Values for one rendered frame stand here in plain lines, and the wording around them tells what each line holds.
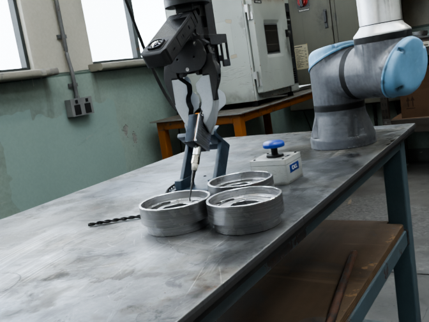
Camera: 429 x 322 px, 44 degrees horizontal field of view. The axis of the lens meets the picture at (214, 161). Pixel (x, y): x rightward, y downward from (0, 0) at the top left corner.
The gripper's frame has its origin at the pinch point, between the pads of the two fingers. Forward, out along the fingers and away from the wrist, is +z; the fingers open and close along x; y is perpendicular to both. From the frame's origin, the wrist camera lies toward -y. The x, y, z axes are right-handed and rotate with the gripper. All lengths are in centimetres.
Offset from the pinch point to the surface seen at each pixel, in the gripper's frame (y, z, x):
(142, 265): -24.4, 13.2, -3.6
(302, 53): 377, -12, 110
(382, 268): 41, 40, -17
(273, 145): 14.3, 6.4, -6.1
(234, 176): 5.3, 9.6, -2.1
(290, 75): 246, 1, 74
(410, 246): 66, 45, -19
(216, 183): 2.1, 9.9, -0.2
